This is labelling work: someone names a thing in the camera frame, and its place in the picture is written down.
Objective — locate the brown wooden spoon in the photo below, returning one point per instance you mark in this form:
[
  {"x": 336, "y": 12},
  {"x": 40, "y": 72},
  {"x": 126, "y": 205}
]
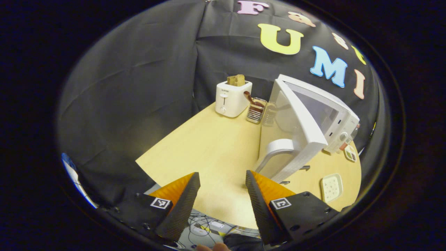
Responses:
[{"x": 251, "y": 99}]

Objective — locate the black backdrop cloth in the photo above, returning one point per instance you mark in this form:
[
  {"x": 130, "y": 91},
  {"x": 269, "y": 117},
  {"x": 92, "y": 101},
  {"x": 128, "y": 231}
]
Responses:
[{"x": 132, "y": 104}]

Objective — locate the white square plate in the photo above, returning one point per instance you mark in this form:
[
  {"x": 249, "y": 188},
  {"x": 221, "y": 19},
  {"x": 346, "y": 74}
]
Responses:
[{"x": 331, "y": 188}]

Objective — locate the white toaster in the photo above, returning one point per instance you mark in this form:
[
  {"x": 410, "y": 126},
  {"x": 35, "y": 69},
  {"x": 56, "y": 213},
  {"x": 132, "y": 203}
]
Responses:
[{"x": 231, "y": 101}]

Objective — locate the person's dark clothing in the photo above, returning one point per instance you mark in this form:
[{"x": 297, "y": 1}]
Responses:
[{"x": 242, "y": 242}]

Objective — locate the clear bottle with red label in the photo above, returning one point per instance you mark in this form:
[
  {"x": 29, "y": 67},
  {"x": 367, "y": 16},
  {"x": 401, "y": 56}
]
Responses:
[{"x": 350, "y": 139}]

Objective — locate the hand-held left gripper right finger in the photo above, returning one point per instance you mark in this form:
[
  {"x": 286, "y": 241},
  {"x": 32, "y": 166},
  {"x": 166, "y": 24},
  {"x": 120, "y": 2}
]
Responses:
[{"x": 261, "y": 212}]

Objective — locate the white divided dish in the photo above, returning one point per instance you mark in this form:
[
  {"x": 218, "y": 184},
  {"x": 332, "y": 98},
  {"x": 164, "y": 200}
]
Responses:
[{"x": 350, "y": 153}]

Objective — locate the white power strip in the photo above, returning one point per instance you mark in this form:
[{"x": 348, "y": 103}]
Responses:
[
  {"x": 201, "y": 230},
  {"x": 216, "y": 225}
]

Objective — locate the white microwave oven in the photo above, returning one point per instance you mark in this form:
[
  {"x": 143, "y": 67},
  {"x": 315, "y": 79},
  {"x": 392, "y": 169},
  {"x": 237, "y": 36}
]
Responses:
[{"x": 303, "y": 118}]

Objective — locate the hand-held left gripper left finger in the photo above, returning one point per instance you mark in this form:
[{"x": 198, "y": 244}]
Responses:
[{"x": 177, "y": 212}]

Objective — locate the brown bread slice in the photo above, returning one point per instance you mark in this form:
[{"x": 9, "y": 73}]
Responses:
[{"x": 236, "y": 80}]

